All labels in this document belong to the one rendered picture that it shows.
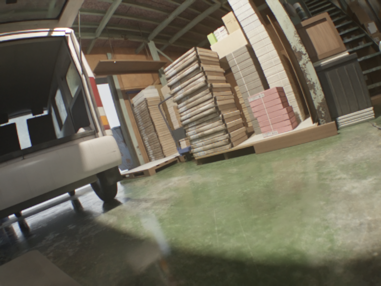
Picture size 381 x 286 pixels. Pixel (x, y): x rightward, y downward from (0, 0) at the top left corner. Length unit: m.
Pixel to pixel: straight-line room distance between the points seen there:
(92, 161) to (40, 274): 1.10
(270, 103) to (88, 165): 1.46
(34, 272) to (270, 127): 1.64
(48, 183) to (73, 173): 0.18
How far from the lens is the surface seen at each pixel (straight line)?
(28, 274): 0.37
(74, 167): 1.32
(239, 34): 2.19
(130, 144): 3.84
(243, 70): 2.10
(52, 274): 0.32
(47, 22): 2.13
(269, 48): 2.03
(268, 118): 1.64
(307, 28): 1.65
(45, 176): 1.29
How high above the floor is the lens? 0.32
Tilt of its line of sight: 2 degrees down
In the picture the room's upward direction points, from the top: 20 degrees counter-clockwise
